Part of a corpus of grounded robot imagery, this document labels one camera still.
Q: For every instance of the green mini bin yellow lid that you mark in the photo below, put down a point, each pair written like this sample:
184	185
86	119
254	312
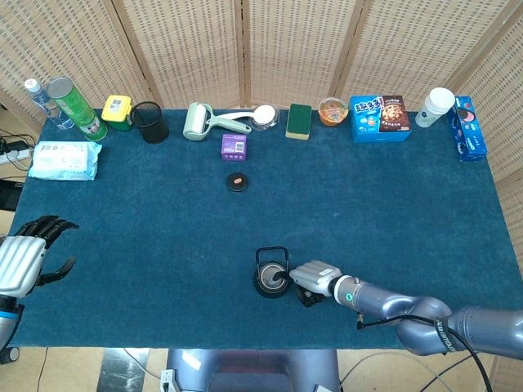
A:
116	112

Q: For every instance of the light blue wet wipes pack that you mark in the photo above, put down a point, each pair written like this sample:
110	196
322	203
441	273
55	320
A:
63	161

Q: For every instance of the green cylindrical can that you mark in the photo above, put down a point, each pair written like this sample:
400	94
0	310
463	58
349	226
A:
77	108

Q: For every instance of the clear plastic water bottle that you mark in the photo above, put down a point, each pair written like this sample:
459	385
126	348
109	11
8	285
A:
47	104

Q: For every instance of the orange jelly cup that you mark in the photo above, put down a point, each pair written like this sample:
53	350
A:
333	111

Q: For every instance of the black equipment box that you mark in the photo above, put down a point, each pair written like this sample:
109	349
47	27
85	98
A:
10	196

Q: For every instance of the small purple box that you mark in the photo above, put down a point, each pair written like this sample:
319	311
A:
234	148

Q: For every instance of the dark blue sandwich cookie box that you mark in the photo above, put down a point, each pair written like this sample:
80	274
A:
468	130

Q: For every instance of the light green lint roller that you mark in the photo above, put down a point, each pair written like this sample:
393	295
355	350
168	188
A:
196	122

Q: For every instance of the black mesh pen holder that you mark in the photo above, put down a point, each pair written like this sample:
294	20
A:
151	126

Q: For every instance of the grey-blue robot torso base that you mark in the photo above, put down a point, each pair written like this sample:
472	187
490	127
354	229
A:
253	371

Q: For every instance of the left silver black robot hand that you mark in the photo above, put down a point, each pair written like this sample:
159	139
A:
20	261

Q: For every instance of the blue carpet table mat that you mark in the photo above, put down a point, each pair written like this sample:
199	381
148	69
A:
163	245

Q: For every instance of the green and yellow sponge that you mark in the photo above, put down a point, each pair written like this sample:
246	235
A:
299	120

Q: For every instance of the white power strip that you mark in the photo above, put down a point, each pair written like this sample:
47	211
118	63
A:
16	155

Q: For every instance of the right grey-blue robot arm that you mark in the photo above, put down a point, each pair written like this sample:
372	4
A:
482	326

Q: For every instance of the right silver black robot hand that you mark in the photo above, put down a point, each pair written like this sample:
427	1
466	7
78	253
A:
316	277

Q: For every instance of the black teapot lid wooden knob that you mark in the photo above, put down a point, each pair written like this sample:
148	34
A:
238	183

